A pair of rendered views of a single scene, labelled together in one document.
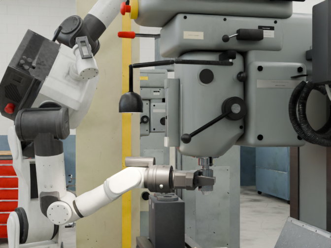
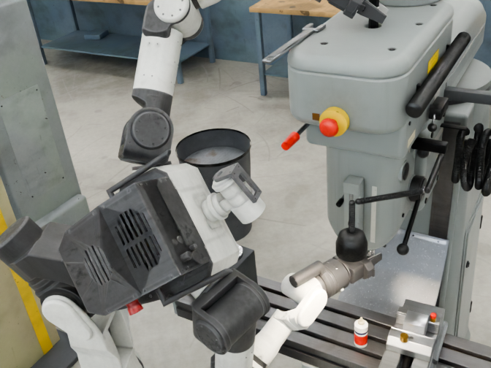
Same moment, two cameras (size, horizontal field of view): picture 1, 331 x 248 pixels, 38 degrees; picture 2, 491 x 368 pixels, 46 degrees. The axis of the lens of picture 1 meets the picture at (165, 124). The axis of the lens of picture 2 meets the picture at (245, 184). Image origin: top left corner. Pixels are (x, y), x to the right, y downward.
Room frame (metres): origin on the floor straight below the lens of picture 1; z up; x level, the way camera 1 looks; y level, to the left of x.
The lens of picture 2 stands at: (0.84, 0.98, 2.29)
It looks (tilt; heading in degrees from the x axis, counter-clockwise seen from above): 32 degrees down; 316
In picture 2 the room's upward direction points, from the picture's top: 6 degrees counter-clockwise
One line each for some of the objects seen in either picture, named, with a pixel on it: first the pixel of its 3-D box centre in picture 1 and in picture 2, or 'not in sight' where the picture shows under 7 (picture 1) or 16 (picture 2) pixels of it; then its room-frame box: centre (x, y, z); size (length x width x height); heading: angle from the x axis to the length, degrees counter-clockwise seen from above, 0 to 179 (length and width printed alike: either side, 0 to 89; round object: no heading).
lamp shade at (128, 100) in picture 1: (130, 102); (351, 241); (1.42, 0.10, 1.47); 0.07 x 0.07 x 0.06
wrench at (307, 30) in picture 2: not in sight; (294, 41); (1.60, 0.05, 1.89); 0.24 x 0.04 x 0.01; 102
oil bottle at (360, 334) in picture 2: not in sight; (361, 330); (1.51, -0.09, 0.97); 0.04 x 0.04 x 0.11
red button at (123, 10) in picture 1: (125, 8); (329, 126); (1.46, 0.12, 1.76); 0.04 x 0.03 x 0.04; 13
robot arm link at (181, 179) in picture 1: (177, 180); (343, 270); (1.53, -0.04, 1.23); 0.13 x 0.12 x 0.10; 169
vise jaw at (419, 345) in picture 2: not in sight; (410, 343); (1.35, -0.11, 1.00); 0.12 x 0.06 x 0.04; 15
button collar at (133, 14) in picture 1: (133, 9); (334, 121); (1.46, 0.10, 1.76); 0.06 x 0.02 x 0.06; 13
